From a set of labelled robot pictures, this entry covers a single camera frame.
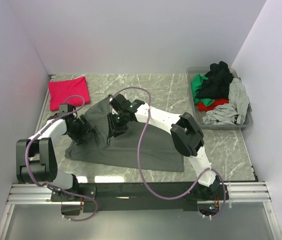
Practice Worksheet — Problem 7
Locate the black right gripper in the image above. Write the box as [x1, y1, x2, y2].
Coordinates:
[107, 112, 128, 139]

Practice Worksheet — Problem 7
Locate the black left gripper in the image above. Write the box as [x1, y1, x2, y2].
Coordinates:
[67, 114, 96, 145]

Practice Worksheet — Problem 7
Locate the dark grey t shirt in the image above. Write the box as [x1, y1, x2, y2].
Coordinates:
[65, 97, 184, 172]

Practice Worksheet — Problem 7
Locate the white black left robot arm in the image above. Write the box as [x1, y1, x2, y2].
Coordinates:
[16, 114, 95, 201]

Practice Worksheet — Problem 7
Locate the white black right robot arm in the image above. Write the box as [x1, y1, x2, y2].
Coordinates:
[108, 97, 221, 201]

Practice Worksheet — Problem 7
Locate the folded pink t shirt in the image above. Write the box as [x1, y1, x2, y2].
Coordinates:
[48, 76, 91, 112]

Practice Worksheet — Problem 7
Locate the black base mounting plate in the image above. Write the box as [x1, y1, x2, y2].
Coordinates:
[51, 181, 224, 213]

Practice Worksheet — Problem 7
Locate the red t shirt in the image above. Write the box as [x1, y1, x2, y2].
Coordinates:
[196, 98, 229, 112]

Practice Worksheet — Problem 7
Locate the green t shirt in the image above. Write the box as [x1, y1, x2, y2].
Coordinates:
[190, 74, 207, 105]

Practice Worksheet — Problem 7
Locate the grey plastic bin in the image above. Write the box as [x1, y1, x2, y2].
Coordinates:
[186, 67, 253, 130]

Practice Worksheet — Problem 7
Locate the black t shirt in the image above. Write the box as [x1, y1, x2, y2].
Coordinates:
[196, 61, 234, 100]

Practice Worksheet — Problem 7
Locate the light grey t shirt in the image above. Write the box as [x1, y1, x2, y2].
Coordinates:
[202, 78, 250, 125]

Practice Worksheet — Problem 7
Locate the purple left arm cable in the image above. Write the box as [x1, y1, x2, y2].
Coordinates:
[24, 94, 98, 222]

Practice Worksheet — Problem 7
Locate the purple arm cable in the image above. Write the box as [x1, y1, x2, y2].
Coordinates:
[112, 86, 227, 221]
[24, 94, 98, 222]

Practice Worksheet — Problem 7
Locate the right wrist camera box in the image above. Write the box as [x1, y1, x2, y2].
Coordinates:
[110, 97, 145, 113]

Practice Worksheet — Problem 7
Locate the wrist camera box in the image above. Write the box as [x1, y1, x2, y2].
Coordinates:
[110, 97, 145, 113]
[58, 103, 76, 117]

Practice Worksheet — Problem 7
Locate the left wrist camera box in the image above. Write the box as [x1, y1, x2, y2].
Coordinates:
[58, 103, 76, 117]

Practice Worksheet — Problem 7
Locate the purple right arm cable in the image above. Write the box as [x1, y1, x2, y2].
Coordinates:
[112, 86, 227, 221]

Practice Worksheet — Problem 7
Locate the aluminium frame rail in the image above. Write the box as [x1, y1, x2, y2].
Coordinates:
[7, 182, 271, 205]

